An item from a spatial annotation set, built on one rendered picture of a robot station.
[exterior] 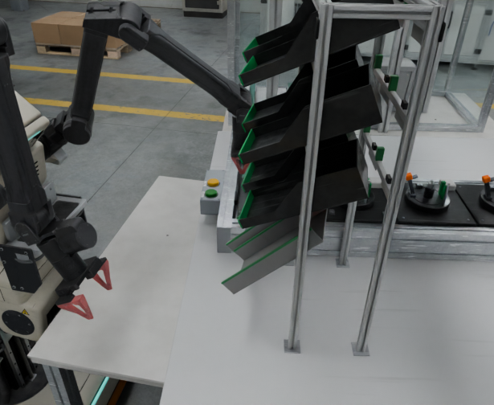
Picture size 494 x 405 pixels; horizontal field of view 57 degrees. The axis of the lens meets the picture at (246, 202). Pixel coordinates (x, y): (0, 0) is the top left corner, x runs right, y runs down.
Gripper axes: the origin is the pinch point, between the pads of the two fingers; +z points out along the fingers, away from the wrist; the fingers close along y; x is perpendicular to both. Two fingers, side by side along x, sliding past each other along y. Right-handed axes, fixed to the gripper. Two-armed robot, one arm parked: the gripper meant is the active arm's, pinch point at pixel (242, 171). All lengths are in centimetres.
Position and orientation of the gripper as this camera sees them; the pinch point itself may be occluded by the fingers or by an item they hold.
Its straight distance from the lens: 148.7
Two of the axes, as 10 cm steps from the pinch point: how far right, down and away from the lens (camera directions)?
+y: 0.3, -5.6, 8.3
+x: -10.0, -0.1, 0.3
